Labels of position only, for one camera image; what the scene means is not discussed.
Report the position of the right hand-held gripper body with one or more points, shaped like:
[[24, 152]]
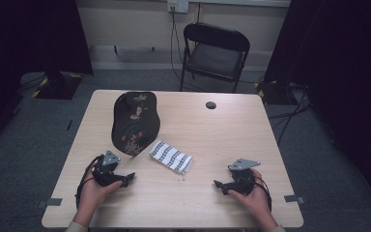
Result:
[[243, 180]]

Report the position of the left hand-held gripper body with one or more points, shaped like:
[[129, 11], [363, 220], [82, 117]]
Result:
[[104, 172]]

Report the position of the white black-striped cloth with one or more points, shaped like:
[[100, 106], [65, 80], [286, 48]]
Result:
[[172, 158]]

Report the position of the black floral mirror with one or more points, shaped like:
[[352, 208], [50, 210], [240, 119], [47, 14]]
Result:
[[135, 122]]

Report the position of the person's right hand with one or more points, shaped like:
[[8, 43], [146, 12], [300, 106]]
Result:
[[257, 203]]

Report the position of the person's left hand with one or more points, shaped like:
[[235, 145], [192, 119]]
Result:
[[91, 199]]

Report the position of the grey tape piece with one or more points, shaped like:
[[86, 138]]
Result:
[[53, 202], [293, 198]]

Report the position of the black table hole cap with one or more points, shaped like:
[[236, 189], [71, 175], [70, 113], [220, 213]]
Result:
[[211, 105]]

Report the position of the black stand base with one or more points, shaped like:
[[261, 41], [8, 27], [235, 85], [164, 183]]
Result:
[[275, 93], [58, 85]]

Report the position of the black folding chair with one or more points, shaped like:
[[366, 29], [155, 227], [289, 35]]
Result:
[[214, 58]]

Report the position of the black curtain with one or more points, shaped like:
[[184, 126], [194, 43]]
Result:
[[344, 80], [19, 48]]

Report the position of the white wall socket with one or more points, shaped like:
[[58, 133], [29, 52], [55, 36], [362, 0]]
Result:
[[177, 5]]

